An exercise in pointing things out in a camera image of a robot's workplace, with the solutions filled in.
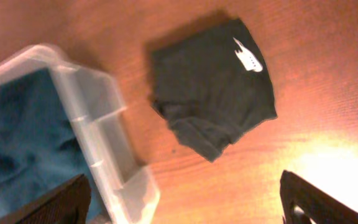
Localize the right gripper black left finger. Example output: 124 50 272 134
0 174 91 224

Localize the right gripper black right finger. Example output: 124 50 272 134
280 170 358 224

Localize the navy blue shirt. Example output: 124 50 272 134
0 68 104 220

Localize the black shirt white logo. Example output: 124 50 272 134
152 19 277 162

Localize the clear plastic storage bin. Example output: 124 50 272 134
0 44 160 224

